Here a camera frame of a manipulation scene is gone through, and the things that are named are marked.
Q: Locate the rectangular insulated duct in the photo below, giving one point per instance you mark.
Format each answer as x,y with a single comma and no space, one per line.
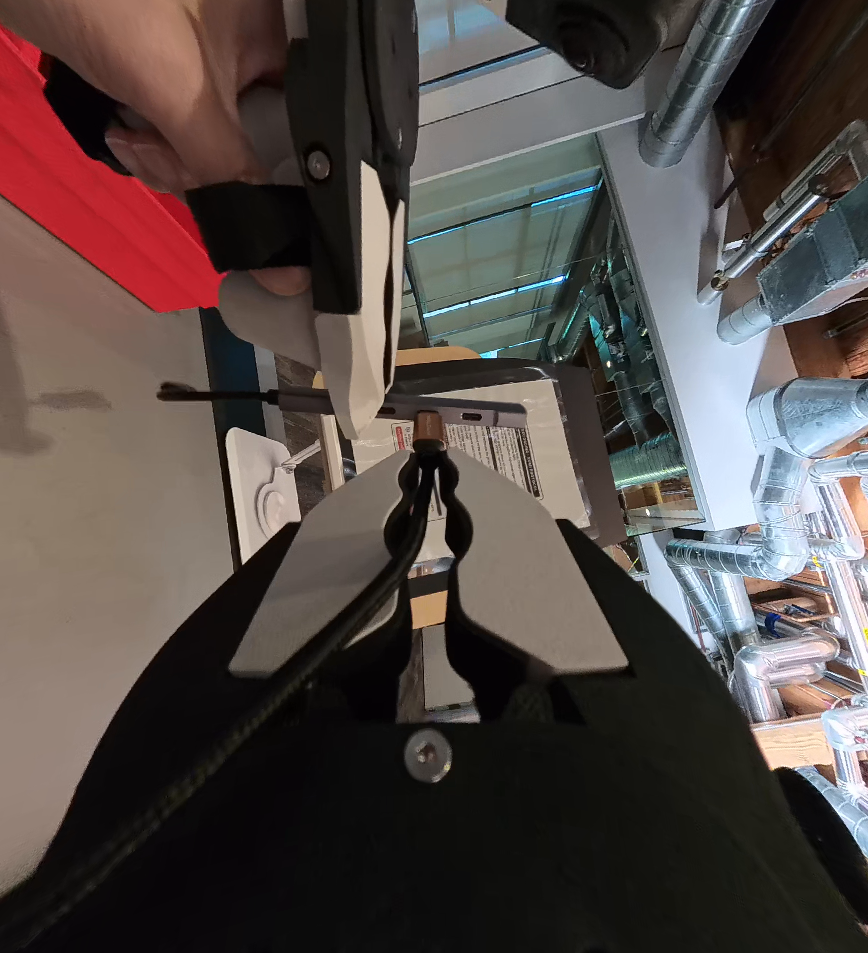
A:
836,246

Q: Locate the person's left hand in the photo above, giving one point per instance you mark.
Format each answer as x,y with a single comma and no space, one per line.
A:
158,67

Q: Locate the silver spiral duct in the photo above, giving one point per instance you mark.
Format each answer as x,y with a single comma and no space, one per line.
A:
702,82

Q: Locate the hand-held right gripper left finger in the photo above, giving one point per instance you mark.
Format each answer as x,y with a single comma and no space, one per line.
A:
307,595

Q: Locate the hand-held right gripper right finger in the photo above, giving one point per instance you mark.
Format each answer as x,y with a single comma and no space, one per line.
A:
538,588

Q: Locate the red panel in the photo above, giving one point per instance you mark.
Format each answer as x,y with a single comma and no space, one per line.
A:
69,171

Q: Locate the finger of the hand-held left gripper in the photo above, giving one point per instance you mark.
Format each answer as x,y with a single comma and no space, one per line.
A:
398,283
355,357

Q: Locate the white square pad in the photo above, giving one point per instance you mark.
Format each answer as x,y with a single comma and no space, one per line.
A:
262,484

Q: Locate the clear bag with white label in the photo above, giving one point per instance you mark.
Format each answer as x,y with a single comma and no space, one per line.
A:
545,439

